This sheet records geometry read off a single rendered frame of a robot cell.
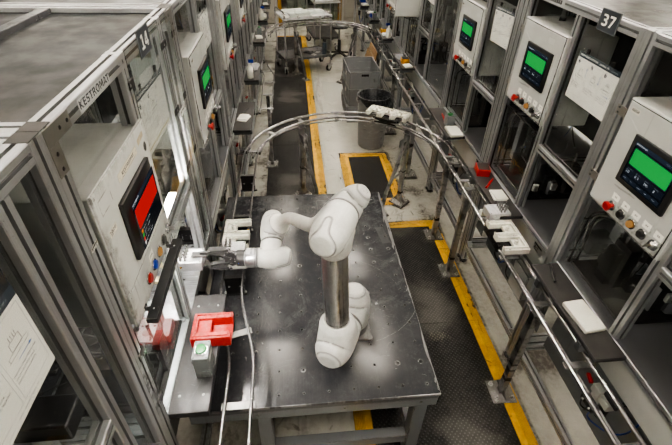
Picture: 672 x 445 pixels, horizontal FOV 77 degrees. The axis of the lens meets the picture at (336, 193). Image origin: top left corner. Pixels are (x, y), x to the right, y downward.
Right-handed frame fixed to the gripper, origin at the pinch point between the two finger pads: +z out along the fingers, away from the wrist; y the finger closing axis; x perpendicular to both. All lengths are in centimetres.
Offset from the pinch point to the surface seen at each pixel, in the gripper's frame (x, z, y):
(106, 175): 52, 4, 79
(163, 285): 46, -1, 33
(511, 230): -30, -166, -12
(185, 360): 43.2, -0.1, -12.6
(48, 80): 36, 19, 97
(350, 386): 45, -66, -34
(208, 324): 29.9, -7.3, -8.3
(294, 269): -26, -43, -34
